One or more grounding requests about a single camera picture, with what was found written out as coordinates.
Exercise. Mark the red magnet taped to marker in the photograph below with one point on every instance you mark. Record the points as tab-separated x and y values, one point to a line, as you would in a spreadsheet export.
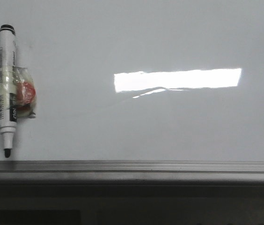
26	96

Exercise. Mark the white black whiteboard marker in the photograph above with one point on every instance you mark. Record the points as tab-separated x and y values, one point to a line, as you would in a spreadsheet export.
8	87

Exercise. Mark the white whiteboard with aluminium frame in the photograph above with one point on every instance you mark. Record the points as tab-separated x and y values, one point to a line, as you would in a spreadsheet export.
139	91

